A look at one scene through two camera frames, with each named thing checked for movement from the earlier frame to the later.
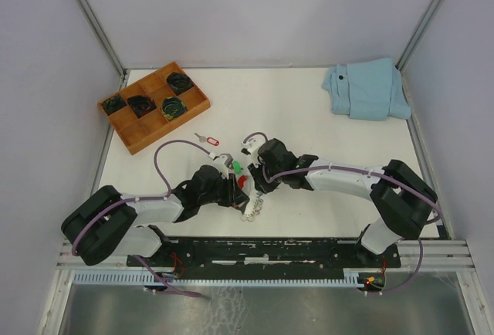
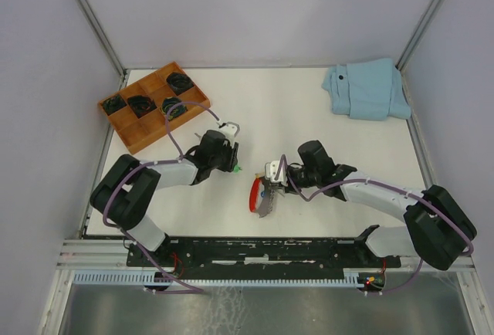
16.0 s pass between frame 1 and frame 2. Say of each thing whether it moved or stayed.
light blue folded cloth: stayed
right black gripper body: moved
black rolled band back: stayed
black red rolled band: stayed
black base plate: stayed
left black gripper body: moved
